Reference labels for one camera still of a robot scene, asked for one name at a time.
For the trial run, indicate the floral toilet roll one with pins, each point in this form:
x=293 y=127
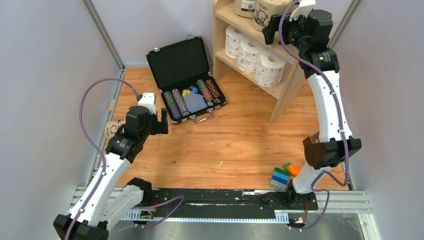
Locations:
x=249 y=54

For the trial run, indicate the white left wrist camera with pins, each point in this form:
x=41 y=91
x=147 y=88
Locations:
x=147 y=100

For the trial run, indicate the blue green block stack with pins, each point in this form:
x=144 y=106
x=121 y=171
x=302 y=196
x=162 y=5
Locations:
x=279 y=179

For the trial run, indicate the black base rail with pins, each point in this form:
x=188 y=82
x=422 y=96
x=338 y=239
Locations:
x=202 y=203

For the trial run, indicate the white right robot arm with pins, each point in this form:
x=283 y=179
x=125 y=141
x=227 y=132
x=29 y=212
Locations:
x=334 y=143

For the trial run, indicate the orange curved toy piece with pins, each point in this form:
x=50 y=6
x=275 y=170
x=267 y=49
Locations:
x=291 y=169

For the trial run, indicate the brown roll labelled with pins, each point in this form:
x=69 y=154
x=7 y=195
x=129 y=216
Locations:
x=245 y=8

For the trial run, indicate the wooden shelf unit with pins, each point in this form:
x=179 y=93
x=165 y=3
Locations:
x=293 y=76

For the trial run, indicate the floral toilet roll two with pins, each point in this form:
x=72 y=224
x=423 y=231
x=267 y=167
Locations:
x=269 y=69

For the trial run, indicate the brown metronome with glass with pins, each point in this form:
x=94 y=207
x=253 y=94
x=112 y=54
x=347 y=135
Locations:
x=311 y=142

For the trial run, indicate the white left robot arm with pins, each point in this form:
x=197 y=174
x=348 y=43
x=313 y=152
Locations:
x=93 y=217

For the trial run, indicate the floral toilet roll three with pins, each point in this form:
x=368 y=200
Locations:
x=233 y=38

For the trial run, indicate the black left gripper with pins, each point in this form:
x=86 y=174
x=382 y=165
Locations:
x=159 y=127

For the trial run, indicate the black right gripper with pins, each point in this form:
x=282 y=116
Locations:
x=269 y=31

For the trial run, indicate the black poker chip case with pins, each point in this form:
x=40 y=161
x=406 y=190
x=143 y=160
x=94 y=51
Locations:
x=183 y=76

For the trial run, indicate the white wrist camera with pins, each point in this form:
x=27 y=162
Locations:
x=147 y=100
x=303 y=8

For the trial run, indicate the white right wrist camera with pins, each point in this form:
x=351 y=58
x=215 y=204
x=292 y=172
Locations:
x=303 y=8

